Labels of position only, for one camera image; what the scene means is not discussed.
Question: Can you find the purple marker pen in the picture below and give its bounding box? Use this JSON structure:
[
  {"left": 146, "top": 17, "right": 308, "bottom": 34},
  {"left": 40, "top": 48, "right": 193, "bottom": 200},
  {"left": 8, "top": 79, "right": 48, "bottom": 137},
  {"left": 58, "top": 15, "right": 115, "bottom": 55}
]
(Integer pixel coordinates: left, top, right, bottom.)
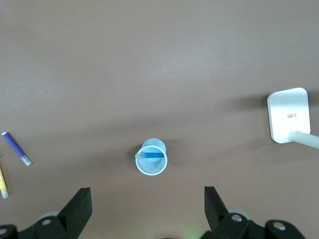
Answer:
[{"left": 1, "top": 131, "right": 32, "bottom": 166}]

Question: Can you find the yellow marker pen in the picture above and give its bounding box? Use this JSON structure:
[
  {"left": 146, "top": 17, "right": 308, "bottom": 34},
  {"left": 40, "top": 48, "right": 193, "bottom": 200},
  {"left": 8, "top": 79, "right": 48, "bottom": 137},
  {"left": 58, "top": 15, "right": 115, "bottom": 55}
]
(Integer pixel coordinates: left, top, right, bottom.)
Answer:
[{"left": 0, "top": 159, "right": 11, "bottom": 199}]

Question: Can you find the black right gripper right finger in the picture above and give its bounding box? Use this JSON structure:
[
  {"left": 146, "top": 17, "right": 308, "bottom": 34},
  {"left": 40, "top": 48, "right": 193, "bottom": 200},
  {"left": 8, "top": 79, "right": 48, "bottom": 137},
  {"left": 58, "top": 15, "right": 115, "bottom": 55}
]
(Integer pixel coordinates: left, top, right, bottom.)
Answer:
[{"left": 204, "top": 186, "right": 266, "bottom": 239}]

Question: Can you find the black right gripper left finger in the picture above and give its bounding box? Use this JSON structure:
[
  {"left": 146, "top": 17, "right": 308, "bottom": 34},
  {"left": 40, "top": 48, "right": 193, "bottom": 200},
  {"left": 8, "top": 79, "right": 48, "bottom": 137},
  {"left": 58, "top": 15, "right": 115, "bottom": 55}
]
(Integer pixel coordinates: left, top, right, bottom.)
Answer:
[{"left": 14, "top": 187, "right": 93, "bottom": 239}]

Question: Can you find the light blue plastic cup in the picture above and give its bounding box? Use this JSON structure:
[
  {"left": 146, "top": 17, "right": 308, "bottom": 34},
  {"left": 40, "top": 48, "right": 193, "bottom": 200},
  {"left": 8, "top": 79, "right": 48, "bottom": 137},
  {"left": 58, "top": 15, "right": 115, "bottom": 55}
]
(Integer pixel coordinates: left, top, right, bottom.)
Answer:
[{"left": 135, "top": 138, "right": 168, "bottom": 177}]

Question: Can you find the blue marker pen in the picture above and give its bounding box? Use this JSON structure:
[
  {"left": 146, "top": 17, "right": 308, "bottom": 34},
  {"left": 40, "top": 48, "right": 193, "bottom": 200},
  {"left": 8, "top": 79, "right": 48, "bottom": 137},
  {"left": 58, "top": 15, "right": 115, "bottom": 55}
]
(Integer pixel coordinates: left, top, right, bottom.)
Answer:
[{"left": 135, "top": 152, "right": 165, "bottom": 160}]

